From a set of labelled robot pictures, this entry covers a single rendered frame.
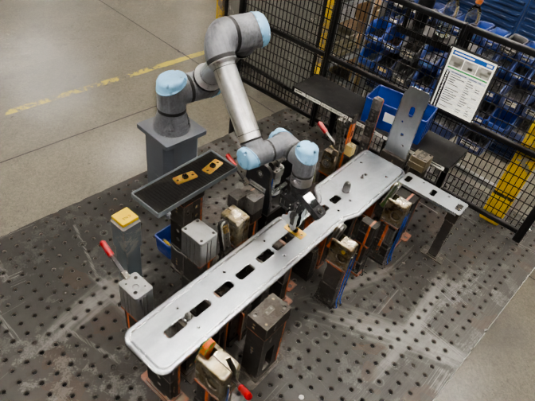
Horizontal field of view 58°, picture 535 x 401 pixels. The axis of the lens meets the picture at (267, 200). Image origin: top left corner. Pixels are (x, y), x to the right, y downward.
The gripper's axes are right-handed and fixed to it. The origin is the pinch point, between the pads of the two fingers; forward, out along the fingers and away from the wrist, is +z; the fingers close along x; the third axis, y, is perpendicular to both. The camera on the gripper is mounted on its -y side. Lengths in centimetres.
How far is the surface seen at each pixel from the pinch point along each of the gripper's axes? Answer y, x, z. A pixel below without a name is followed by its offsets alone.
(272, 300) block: -15.0, 31.3, -0.5
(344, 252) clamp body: -19.3, -3.4, 0.6
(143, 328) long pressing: 6, 64, 2
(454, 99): -9, -101, -20
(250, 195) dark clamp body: 19.2, 4.6, -5.6
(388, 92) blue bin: 20, -97, -12
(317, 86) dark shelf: 56, -89, -1
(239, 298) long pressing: -6.1, 36.7, 2.2
